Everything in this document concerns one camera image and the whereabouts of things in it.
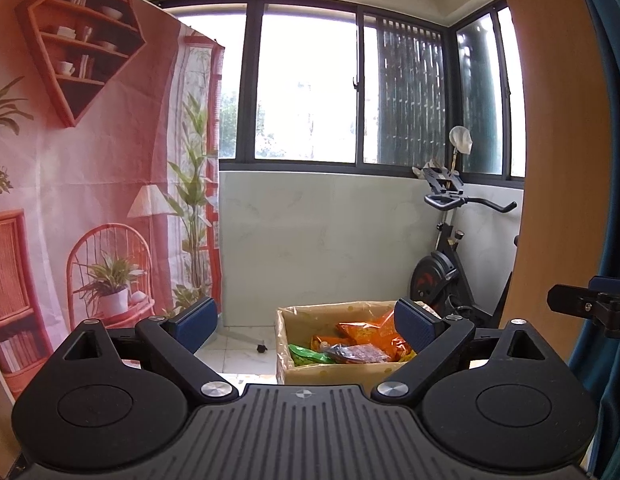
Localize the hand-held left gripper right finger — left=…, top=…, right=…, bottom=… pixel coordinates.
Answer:
left=372, top=297, right=546, bottom=403

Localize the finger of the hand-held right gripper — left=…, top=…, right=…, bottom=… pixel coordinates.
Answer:
left=590, top=275, right=620, bottom=295
left=547, top=284, right=620, bottom=338

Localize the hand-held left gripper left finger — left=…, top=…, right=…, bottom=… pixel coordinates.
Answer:
left=64, top=296, right=239, bottom=401

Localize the cardboard box with plastic liner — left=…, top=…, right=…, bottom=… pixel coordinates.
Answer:
left=275, top=301, right=443, bottom=386

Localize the green snack packet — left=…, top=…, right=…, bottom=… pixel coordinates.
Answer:
left=288, top=343, right=348, bottom=367

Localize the large orange snack bag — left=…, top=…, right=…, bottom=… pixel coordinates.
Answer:
left=337, top=310, right=416, bottom=361

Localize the black exercise bike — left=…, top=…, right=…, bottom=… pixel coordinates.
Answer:
left=410, top=165, right=521, bottom=333

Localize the dark red snack packet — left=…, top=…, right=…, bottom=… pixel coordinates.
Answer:
left=325, top=344, right=393, bottom=365

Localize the stand base with caster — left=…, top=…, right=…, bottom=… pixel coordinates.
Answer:
left=217, top=325, right=268, bottom=353

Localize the wooden door panel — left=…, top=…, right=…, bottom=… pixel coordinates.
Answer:
left=492, top=0, right=613, bottom=361

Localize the white cloth on bike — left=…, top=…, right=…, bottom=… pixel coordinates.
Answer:
left=411, top=157, right=443, bottom=179

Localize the blue curtain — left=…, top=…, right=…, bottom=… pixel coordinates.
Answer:
left=567, top=0, right=620, bottom=480

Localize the white bag on bike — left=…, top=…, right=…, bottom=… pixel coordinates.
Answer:
left=449, top=126, right=473, bottom=156

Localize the pink printed backdrop cloth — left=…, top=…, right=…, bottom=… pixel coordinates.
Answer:
left=0, top=0, right=226, bottom=401

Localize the black framed window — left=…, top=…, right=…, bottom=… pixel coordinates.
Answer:
left=145, top=0, right=526, bottom=191

